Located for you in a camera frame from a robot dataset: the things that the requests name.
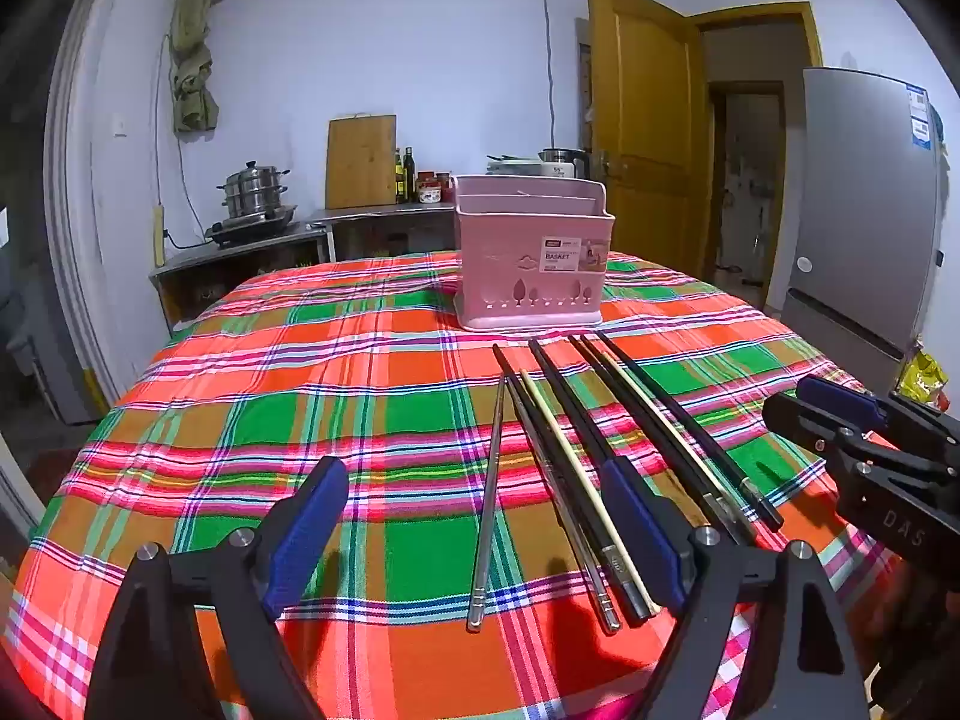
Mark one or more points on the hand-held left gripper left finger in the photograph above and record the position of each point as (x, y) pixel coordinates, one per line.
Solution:
(300, 540)

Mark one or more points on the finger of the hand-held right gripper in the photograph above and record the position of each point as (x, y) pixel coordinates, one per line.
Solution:
(836, 394)
(795, 416)

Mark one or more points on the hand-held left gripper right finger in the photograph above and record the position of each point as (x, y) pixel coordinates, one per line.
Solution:
(637, 532)

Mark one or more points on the black chopstick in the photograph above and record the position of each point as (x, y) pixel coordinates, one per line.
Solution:
(667, 431)
(646, 431)
(689, 427)
(619, 566)
(572, 405)

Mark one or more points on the silver metal chopstick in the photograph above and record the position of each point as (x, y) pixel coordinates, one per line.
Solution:
(592, 581)
(487, 502)

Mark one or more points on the cream wooden chopstick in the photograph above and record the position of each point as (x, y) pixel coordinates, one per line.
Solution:
(575, 465)

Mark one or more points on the pink plastic utensil basket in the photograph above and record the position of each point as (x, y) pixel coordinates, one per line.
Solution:
(517, 255)

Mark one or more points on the yellow snack bag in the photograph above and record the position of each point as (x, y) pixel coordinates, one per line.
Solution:
(921, 379)

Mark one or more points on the plaid tablecloth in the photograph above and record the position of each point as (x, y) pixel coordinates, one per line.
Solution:
(300, 360)

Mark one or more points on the silver refrigerator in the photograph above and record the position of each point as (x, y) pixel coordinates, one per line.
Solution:
(862, 202)

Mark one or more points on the low kitchen stand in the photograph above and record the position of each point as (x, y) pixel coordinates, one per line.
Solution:
(225, 255)

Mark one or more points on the black induction cooker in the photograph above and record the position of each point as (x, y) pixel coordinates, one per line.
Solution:
(247, 229)

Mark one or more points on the steel kitchen table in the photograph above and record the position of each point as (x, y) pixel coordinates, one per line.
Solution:
(375, 214)

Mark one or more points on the yellowed power strip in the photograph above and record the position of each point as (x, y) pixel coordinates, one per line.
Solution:
(158, 236)

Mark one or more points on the white electric kettle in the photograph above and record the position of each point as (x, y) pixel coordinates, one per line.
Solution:
(562, 160)

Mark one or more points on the steel steamer pot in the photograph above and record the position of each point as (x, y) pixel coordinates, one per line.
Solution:
(255, 191)

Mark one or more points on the yellow wooden door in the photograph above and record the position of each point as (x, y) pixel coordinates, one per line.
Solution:
(645, 90)

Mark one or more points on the yellow oil bottle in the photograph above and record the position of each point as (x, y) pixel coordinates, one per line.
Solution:
(400, 180)

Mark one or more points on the red lid jar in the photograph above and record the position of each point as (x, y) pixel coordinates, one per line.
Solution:
(427, 187)

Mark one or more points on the grey plastic container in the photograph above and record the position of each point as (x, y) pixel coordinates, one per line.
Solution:
(514, 165)

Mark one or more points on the dark sauce bottle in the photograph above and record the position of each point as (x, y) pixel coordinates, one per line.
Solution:
(409, 176)

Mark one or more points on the wooden cutting board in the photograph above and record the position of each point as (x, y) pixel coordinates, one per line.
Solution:
(360, 165)

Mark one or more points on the green knotted curtain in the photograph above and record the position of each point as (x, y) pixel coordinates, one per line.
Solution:
(191, 52)

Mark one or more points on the yellow door frame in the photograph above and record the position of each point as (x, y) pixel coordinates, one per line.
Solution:
(814, 37)

